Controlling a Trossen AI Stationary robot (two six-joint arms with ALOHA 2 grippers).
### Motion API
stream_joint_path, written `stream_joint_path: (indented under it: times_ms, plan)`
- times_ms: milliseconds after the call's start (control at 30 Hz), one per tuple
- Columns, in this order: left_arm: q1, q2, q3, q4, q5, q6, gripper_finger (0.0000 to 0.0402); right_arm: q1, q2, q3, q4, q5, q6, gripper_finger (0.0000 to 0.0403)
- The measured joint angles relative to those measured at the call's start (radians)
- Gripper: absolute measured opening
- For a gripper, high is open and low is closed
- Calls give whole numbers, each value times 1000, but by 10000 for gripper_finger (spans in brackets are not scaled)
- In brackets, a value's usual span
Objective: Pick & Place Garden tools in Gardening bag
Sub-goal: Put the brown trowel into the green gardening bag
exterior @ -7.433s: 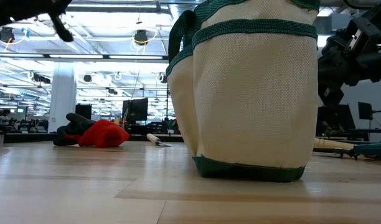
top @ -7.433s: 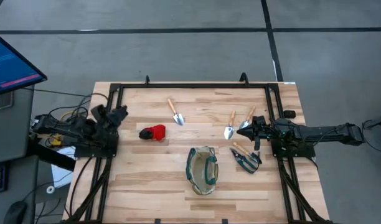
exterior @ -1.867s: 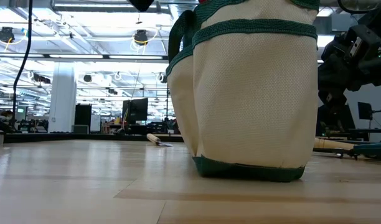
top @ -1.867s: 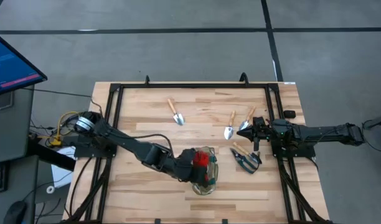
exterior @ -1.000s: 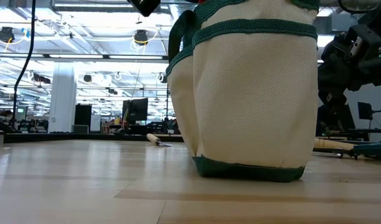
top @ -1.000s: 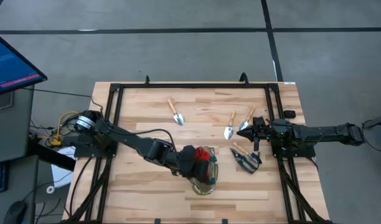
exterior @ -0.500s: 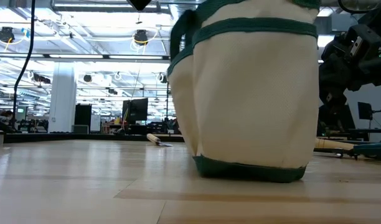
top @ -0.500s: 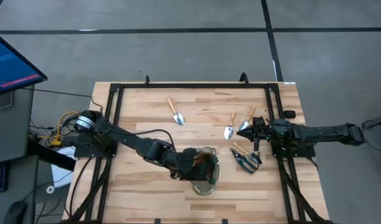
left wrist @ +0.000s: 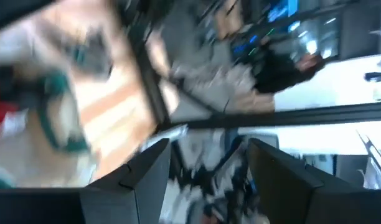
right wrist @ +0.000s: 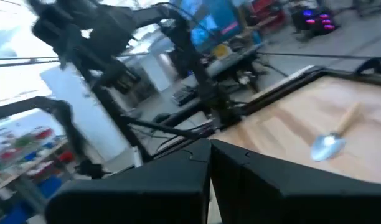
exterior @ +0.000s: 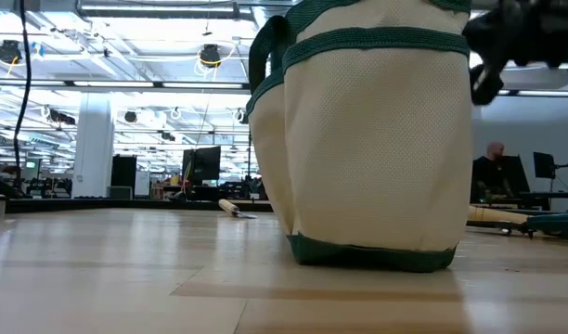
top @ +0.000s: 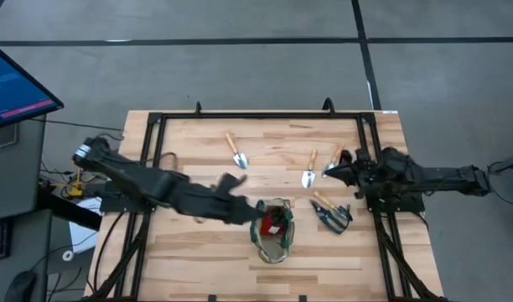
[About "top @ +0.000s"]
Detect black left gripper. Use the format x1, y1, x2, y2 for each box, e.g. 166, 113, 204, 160
196, 184, 268, 226

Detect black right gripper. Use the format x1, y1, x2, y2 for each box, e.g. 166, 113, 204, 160
324, 147, 383, 200

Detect hand fork wooden handle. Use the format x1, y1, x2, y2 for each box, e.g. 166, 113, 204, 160
321, 143, 346, 180

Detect narrow trowel wooden handle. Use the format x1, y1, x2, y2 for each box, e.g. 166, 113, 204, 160
301, 148, 319, 190

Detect green handled pruning shears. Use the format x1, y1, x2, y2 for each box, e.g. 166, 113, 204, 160
309, 199, 350, 236

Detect beige green gardening bag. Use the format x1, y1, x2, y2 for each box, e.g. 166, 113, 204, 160
250, 197, 296, 265

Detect wide trowel wooden handle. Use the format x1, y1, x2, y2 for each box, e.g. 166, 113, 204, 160
225, 132, 250, 170

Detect red packet white label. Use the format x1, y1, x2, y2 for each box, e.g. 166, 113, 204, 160
259, 216, 285, 238

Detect grey stand leg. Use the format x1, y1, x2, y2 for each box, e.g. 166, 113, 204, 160
488, 150, 513, 177

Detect white paper sheet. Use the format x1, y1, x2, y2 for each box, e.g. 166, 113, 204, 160
67, 196, 103, 255

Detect yellow clamp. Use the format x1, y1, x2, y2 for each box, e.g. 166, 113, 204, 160
65, 166, 86, 199

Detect black desk support bar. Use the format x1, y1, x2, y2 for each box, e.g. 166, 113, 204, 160
36, 195, 103, 232

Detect grey desk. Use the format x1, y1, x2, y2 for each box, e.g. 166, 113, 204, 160
0, 116, 53, 302

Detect black computer mouse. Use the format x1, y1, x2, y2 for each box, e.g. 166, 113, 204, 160
3, 270, 38, 302

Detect computer monitor blue screen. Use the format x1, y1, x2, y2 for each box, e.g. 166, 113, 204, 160
0, 39, 65, 132

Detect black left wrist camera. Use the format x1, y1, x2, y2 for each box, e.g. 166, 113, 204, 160
215, 172, 249, 197

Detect black aluminium table frame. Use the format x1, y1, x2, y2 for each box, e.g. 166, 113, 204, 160
82, 109, 450, 302

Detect black looping floor cable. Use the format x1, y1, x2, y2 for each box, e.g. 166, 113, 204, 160
484, 161, 513, 221

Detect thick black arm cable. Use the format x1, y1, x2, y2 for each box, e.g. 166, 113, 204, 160
91, 211, 128, 294

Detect thin black floor cable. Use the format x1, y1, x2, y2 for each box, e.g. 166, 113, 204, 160
29, 117, 125, 133

